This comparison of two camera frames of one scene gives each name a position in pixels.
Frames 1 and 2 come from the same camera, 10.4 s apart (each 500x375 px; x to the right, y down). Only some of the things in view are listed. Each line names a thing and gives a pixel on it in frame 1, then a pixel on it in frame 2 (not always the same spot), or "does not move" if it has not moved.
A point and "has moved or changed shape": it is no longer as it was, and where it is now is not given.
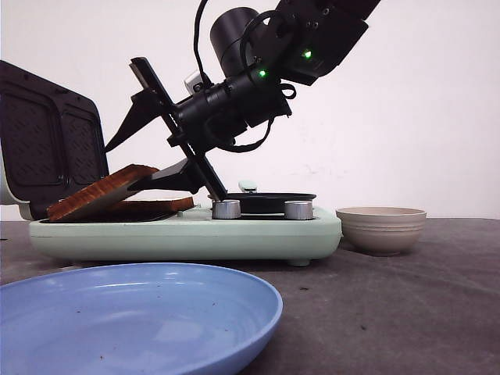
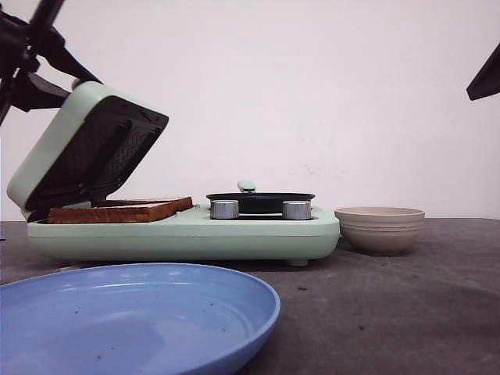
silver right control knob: [298, 209] does not move
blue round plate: [133, 319] does not move
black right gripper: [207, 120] -> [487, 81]
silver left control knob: [226, 209] does not move
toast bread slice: [98, 191] -> [114, 214]
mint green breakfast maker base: [194, 236] does not move
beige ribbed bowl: [381, 231] does not move
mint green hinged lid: [52, 141] has moved or changed shape
